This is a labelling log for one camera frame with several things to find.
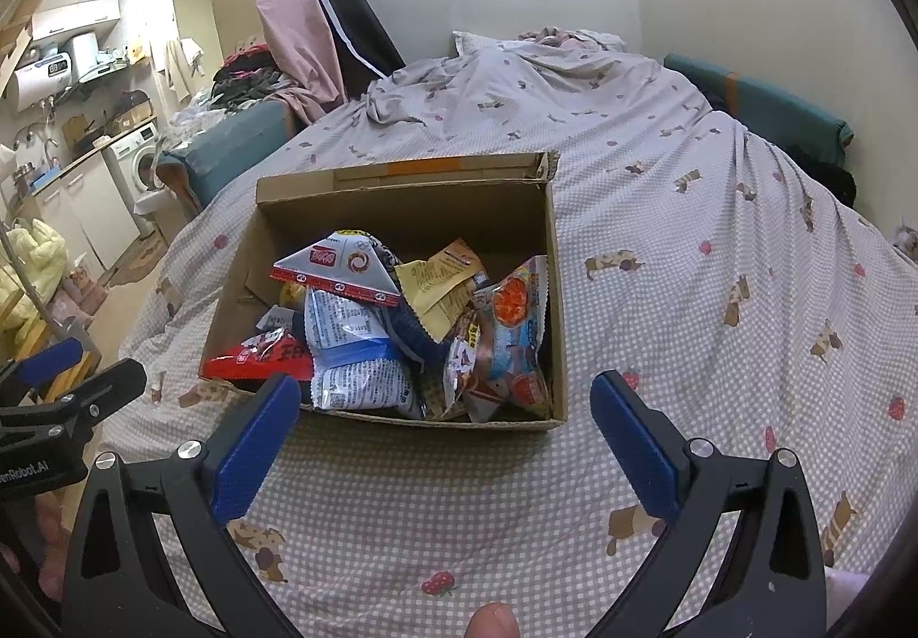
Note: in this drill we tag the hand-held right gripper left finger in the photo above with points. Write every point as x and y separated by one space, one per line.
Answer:
254 451

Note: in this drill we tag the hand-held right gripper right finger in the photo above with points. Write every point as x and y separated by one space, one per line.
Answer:
638 448

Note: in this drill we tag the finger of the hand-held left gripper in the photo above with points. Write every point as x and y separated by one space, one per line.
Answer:
107 394
50 356

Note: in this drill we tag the red snack bag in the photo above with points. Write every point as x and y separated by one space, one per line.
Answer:
251 362

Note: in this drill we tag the white blue printed snack packet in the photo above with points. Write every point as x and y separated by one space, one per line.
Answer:
351 322

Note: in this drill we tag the light blue cartoon snack packet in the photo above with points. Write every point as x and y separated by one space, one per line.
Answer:
509 337

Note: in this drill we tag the white red triangular snack packet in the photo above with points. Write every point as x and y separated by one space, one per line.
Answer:
337 272

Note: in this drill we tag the dark blue snack bag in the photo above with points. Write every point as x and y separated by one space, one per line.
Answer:
412 329

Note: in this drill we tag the yellow chip bag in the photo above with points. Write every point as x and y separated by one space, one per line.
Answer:
437 294

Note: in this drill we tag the person's left hand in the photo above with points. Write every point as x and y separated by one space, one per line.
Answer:
51 537

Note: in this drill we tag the person's right hand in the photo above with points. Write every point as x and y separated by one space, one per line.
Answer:
493 622

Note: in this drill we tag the pale yellow cloth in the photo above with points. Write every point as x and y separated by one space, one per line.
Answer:
36 251

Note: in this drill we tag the brown patterned rug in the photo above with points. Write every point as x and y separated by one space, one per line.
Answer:
136 258

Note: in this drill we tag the white lower cabinets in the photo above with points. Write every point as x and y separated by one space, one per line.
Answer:
79 215

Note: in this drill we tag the white washing machine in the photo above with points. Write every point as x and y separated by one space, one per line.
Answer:
133 168

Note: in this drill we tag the pink clothing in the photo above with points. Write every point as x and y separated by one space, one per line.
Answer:
840 606

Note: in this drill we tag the brown cardboard box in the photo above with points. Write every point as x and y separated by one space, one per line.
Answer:
130 111

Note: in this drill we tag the pile of white clothes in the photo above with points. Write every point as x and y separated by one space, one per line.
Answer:
197 118

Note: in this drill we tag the white water heater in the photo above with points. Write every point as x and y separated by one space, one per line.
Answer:
50 71

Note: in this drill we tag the hanging cream towel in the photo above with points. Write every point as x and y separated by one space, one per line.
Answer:
179 68

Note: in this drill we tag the dark cloth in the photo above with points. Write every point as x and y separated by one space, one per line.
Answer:
825 175

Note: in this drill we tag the grey fluffy item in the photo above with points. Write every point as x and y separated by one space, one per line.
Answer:
905 242

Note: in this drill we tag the pile of dark clothes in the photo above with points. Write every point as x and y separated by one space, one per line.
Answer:
247 78

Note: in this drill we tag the teal padded bolster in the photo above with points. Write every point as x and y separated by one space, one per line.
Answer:
774 100

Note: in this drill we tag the pink curtain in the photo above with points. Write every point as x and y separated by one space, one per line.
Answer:
287 21

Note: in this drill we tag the white pillow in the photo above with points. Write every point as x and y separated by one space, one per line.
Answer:
488 43

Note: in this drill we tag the white wall cabinet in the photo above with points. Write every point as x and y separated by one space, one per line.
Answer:
75 18

